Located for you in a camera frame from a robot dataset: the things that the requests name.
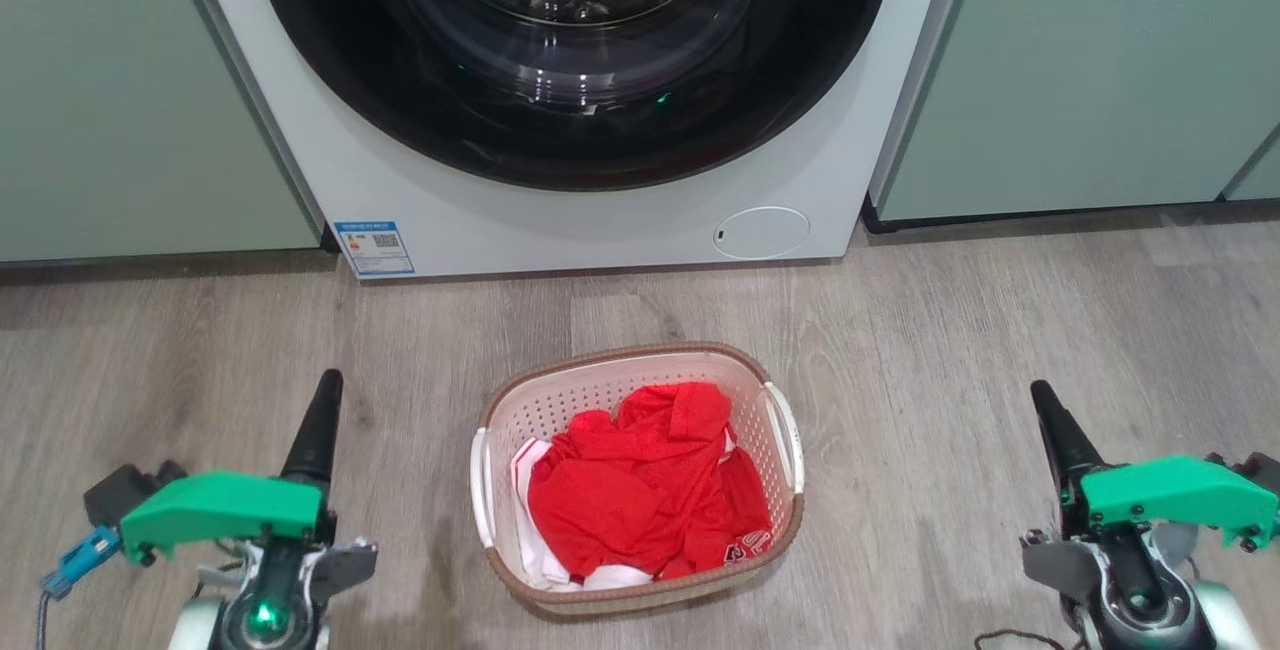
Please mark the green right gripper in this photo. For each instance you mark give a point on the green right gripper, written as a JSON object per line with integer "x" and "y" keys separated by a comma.
{"x": 1175, "y": 495}

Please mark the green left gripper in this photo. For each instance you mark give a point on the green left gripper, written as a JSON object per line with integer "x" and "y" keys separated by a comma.
{"x": 225, "y": 515}

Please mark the cream perforated laundry basket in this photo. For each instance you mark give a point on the cream perforated laundry basket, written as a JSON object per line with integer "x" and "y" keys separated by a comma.
{"x": 560, "y": 395}

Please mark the blue energy label sticker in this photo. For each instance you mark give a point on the blue energy label sticker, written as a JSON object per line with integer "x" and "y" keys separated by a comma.
{"x": 374, "y": 248}

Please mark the white garment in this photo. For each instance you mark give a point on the white garment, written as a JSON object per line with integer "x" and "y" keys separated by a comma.
{"x": 530, "y": 545}

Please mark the red garment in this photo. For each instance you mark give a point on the red garment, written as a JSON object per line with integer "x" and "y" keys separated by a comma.
{"x": 630, "y": 490}

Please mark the pale green cabinet door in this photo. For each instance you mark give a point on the pale green cabinet door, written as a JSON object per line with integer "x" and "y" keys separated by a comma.
{"x": 130, "y": 120}

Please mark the round white filter cover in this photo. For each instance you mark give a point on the round white filter cover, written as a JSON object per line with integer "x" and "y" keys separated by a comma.
{"x": 762, "y": 232}

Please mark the white front-load washing machine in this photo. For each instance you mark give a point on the white front-load washing machine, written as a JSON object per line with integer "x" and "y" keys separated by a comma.
{"x": 620, "y": 230}

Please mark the dark glass washer door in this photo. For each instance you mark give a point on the dark glass washer door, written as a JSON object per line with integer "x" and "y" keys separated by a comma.
{"x": 570, "y": 120}

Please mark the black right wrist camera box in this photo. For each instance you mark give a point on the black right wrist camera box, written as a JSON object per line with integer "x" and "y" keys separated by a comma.
{"x": 1250, "y": 470}

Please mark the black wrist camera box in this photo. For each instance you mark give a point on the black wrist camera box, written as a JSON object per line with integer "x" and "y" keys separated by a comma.
{"x": 1250, "y": 470}
{"x": 125, "y": 490}

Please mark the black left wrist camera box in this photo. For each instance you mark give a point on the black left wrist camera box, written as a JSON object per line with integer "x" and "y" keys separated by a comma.
{"x": 125, "y": 490}

